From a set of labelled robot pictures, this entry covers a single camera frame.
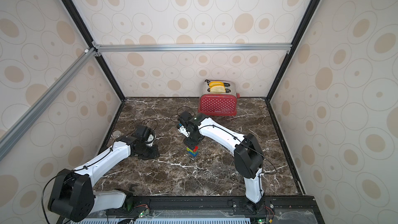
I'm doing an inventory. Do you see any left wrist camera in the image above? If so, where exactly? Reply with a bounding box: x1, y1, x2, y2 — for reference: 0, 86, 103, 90
132, 125, 156, 147

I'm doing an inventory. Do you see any yellow toast slice back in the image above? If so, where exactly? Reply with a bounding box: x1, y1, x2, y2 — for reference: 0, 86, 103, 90
208, 82, 224, 88

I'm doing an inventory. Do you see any yellow toast slice front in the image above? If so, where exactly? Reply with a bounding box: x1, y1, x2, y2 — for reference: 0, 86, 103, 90
209, 85, 226, 93

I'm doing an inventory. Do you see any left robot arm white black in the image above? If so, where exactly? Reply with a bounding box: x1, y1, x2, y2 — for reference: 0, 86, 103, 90
47, 134, 160, 222

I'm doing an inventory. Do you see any horizontal aluminium frame bar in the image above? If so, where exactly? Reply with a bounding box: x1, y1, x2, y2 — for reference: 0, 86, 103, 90
96, 43, 292, 52

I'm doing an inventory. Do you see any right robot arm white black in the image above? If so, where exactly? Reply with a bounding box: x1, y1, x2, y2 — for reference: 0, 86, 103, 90
177, 111, 264, 213

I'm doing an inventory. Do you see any yellow toast slice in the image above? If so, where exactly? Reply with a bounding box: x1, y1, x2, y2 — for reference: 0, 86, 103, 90
208, 82, 224, 88
209, 85, 226, 93

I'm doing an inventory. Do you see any left diagonal aluminium bar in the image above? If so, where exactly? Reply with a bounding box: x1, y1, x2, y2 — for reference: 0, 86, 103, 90
1, 47, 96, 159

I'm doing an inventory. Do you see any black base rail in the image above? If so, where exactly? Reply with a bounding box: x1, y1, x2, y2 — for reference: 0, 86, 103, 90
55, 194, 325, 224

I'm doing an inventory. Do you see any red polka dot toaster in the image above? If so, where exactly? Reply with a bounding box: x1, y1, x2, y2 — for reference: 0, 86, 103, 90
198, 79, 240, 116

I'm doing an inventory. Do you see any small jar with lid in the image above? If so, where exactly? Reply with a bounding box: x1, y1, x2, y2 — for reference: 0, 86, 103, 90
112, 130, 123, 140

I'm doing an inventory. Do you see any blue lego brick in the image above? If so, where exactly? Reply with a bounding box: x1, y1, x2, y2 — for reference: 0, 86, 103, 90
188, 152, 198, 157

